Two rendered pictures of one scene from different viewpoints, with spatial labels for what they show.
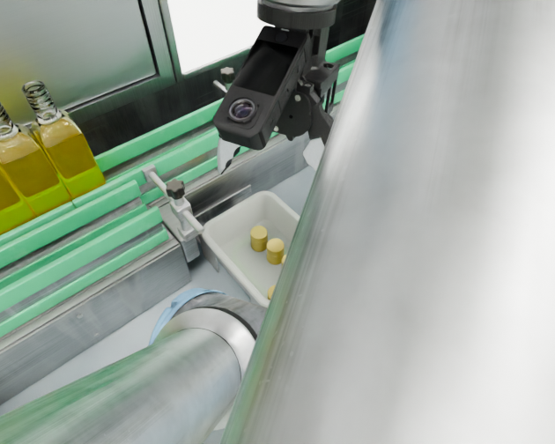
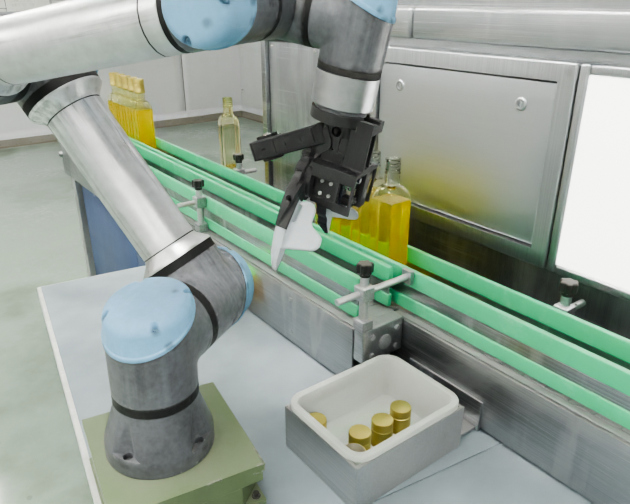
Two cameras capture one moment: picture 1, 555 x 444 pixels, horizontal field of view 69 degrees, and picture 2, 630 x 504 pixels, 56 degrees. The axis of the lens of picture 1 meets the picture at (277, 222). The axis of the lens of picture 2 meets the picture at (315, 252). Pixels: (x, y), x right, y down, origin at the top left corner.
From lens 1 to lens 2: 0.82 m
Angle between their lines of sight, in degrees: 73
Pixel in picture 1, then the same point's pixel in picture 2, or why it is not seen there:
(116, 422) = (106, 137)
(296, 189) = (519, 479)
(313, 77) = (321, 161)
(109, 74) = (493, 213)
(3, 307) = not seen: hidden behind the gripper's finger
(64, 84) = (460, 197)
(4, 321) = not seen: hidden behind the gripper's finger
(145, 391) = (123, 156)
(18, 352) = (265, 282)
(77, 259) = (311, 259)
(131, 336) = (293, 357)
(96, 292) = (303, 295)
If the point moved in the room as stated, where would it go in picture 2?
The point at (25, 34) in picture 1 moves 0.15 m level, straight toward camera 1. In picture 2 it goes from (456, 148) to (392, 158)
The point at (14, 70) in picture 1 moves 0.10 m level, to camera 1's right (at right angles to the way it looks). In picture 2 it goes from (439, 166) to (448, 181)
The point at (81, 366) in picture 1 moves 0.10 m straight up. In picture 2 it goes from (271, 337) to (269, 295)
